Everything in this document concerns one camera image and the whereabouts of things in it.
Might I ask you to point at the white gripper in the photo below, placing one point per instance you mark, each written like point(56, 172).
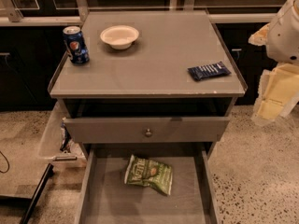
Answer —
point(284, 37)

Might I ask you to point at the green jalapeno chip bag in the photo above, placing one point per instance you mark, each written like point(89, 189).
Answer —
point(149, 173)

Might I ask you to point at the grey top drawer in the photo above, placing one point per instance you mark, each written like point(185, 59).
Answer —
point(132, 130)

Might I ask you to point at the grey drawer cabinet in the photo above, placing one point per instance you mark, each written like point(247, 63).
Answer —
point(150, 79)

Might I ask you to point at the round metal drawer knob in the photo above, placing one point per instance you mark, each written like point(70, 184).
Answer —
point(148, 133)

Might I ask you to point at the grey open middle drawer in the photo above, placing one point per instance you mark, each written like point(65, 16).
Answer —
point(106, 199)

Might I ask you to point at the dark blue snack bar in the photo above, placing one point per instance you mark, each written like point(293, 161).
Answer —
point(208, 71)

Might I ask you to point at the blue pepsi can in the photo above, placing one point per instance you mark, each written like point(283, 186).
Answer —
point(75, 45)

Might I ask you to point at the snack wrappers in bin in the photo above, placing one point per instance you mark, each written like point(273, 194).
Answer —
point(68, 145)

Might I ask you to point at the clear plastic bin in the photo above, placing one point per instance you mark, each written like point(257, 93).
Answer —
point(49, 145)

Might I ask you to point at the black metal floor bar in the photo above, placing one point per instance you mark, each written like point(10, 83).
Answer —
point(39, 189)

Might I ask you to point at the metal railing frame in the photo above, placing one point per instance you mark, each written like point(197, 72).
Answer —
point(59, 12)

